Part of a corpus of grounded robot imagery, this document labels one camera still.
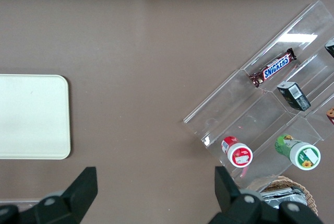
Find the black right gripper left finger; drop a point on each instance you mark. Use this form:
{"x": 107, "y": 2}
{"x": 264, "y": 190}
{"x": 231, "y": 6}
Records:
{"x": 78, "y": 192}

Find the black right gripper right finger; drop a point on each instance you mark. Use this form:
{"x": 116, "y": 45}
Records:
{"x": 229, "y": 198}

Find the oval wicker basket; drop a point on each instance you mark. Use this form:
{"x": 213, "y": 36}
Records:
{"x": 309, "y": 195}

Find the cream rectangular plastic tray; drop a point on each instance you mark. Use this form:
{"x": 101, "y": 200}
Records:
{"x": 34, "y": 117}

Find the red snack tub white lid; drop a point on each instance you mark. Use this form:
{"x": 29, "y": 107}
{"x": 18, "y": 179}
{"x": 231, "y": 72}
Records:
{"x": 238, "y": 154}

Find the silver foil wrapped package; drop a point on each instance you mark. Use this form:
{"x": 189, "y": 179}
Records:
{"x": 274, "y": 196}

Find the green snack tub white lid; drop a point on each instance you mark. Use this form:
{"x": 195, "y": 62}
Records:
{"x": 304, "y": 156}

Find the clear acrylic tiered display stand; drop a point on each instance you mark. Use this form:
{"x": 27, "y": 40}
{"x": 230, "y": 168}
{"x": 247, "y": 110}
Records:
{"x": 229, "y": 98}

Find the small black barcode box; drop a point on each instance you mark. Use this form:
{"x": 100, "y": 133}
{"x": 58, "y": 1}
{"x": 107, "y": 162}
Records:
{"x": 293, "y": 96}

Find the cookie print snack box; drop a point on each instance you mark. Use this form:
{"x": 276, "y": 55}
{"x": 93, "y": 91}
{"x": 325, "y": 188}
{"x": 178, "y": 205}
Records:
{"x": 331, "y": 116}

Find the Snickers chocolate bar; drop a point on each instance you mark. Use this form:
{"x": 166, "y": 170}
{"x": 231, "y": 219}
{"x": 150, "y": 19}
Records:
{"x": 274, "y": 68}

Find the dark small snack box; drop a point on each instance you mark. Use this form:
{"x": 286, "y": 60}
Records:
{"x": 331, "y": 48}

